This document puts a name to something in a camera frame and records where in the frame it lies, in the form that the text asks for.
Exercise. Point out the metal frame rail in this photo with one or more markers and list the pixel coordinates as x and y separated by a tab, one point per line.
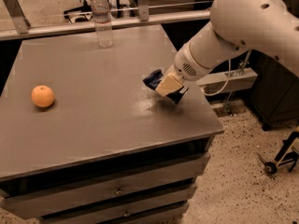
23	29

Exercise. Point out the top grey drawer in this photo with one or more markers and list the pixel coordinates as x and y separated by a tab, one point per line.
95	190

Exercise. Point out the grey drawer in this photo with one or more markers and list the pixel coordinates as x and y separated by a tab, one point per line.
124	206
154	215
95	190

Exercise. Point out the orange fruit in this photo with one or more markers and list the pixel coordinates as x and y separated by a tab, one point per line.
42	96

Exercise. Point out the bottom grey drawer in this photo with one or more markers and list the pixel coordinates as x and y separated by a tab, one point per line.
154	215

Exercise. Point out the black wheeled cart base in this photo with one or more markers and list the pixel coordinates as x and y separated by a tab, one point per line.
288	153

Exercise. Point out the grey metal ledge block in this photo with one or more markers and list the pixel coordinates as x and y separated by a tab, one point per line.
223	82

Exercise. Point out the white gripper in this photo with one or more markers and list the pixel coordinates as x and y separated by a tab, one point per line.
184	65

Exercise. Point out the middle grey drawer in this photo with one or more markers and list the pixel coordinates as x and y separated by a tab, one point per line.
124	206

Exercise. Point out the clear plastic water bottle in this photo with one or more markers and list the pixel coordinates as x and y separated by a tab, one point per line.
102	23

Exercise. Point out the grey drawer cabinet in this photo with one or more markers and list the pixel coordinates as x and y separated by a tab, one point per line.
104	120

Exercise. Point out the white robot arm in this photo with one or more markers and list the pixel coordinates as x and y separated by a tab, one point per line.
234	27

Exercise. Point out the blue rxbar blueberry wrapper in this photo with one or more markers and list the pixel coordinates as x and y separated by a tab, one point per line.
152	81

